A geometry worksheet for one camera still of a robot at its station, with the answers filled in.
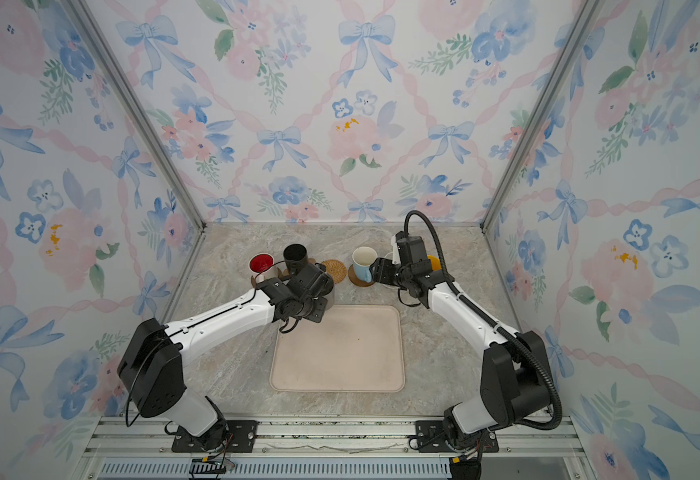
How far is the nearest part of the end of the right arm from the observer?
61cm

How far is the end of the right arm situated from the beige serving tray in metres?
0.18

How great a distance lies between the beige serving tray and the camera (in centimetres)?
84
